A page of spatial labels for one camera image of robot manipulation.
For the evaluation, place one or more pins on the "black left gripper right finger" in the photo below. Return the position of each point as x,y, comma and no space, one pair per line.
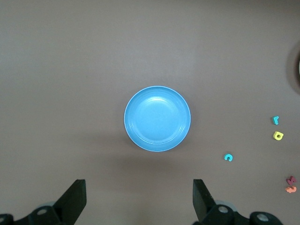
204,204

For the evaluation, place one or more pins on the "orange foam letter t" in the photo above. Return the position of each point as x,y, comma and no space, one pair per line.
290,189

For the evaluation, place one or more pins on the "yellow foam letter d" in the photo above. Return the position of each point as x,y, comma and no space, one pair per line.
275,137

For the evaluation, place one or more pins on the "teal foam letter r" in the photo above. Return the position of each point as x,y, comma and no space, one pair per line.
275,120

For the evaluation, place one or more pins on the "teal foam letter c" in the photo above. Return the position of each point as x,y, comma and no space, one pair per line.
227,155

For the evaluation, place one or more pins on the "brown table cover sheet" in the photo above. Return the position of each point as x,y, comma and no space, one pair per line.
70,70

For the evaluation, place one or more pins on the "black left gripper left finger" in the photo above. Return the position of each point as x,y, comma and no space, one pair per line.
72,201

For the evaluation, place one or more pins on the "blue plate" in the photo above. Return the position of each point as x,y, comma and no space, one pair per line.
157,118

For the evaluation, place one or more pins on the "beige plate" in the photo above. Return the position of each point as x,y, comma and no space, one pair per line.
299,66

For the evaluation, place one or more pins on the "maroon foam letter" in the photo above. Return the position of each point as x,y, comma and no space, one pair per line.
291,180

